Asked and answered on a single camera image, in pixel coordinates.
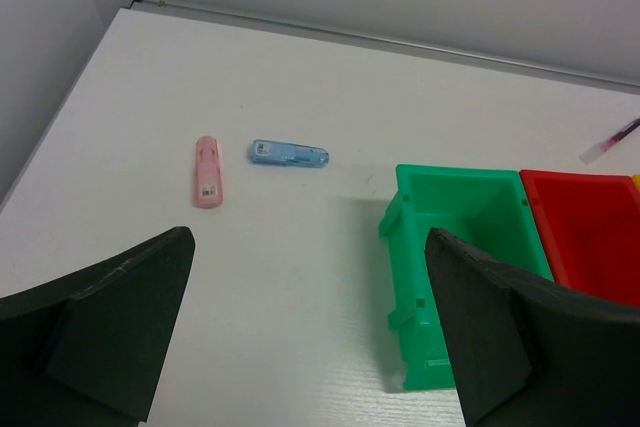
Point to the red plastic bin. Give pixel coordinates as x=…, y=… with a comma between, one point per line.
x=589, y=227

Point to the pink eraser stick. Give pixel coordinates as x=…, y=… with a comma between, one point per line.
x=208, y=192

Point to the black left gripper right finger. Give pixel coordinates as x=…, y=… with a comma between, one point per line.
x=526, y=351

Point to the dark red ink pen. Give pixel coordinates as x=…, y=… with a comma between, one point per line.
x=599, y=149

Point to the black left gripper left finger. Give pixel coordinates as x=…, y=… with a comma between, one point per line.
x=88, y=348

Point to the yellow plastic bin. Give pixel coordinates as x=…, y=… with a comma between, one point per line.
x=636, y=181

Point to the green plastic bin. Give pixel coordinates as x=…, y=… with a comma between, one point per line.
x=487, y=208

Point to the aluminium frame rail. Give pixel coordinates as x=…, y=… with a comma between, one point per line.
x=194, y=11

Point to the blue eraser stick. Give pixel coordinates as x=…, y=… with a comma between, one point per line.
x=269, y=152

